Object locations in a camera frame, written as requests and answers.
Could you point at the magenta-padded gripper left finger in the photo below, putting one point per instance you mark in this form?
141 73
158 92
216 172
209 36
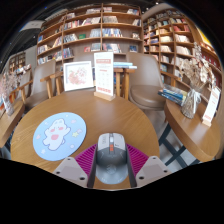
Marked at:
83 163

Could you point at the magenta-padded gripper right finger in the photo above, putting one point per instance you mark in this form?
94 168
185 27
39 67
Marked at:
141 163

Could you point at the grey computer mouse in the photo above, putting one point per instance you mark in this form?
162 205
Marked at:
111 160

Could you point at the round light blue mouse pad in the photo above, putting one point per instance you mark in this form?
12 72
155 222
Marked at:
58 136

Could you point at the round wooden side table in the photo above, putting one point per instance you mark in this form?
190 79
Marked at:
196 133
8 123

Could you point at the stack of dark books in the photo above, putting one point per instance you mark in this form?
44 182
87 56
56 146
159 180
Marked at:
171 96

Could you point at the glass vase with dried flowers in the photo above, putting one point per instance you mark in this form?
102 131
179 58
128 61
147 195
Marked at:
190 105

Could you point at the brown padded wooden armchair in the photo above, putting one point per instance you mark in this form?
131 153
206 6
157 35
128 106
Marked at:
41 80
146 80
83 57

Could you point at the white framed floral picture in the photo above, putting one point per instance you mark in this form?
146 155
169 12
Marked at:
78 76

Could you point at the small white table sign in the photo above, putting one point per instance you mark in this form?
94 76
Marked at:
211 106

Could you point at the white sign on wooden base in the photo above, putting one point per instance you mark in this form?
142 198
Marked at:
104 75

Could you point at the glass vase with pink flowers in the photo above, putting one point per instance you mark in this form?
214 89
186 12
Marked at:
8 106

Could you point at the stack of light blue books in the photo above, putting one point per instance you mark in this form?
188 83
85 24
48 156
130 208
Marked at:
125 65

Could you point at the small distant bookshelf unit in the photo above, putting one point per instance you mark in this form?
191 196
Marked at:
17 61

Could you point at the tall wooden bookshelf unit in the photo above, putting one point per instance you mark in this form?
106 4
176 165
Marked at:
170 36

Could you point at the wide wooden bookshelf unit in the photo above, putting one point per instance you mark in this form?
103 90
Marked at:
86 30

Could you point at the yellow wall poster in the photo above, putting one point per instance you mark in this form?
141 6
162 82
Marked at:
205 38

